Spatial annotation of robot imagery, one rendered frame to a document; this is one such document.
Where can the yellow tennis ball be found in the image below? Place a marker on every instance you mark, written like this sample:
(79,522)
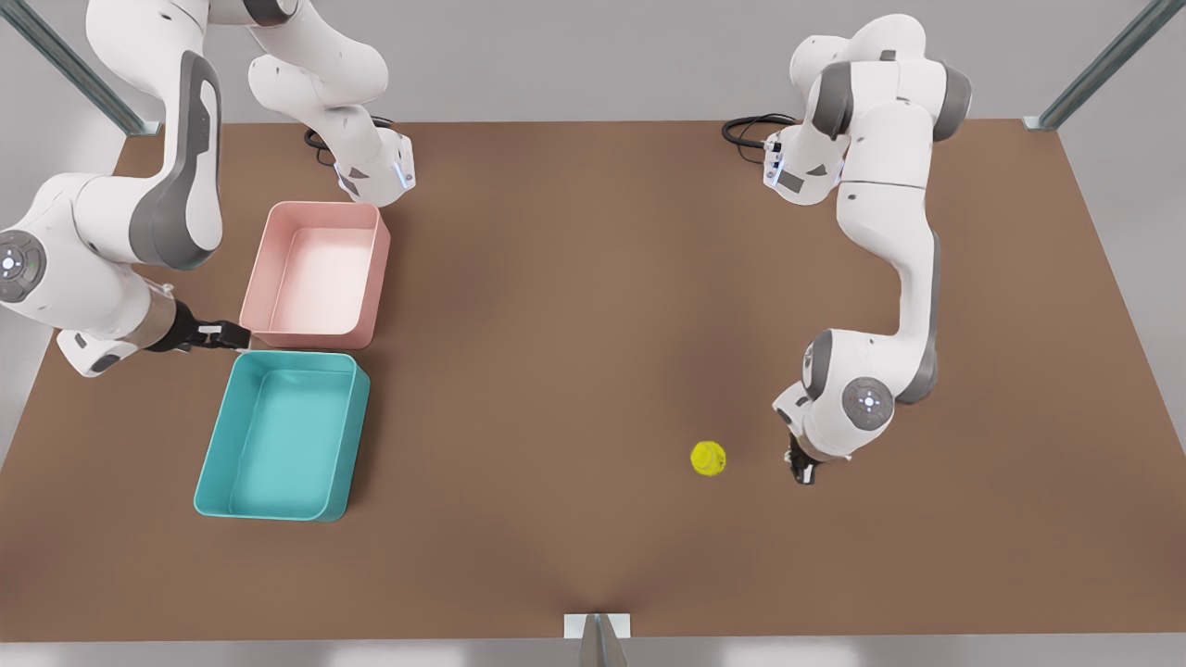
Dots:
(708,459)

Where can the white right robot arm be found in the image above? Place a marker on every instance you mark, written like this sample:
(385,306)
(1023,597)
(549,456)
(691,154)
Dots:
(167,199)

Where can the pink rectangular tray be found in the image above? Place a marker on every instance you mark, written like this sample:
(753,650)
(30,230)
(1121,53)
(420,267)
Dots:
(317,274)

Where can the teal rectangular tray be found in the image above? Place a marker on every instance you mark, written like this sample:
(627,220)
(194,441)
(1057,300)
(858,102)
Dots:
(283,435)

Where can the silver frame post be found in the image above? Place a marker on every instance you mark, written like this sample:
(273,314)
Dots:
(598,639)
(1103,65)
(65,56)

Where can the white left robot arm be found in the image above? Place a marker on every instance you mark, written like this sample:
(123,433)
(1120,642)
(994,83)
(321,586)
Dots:
(885,185)

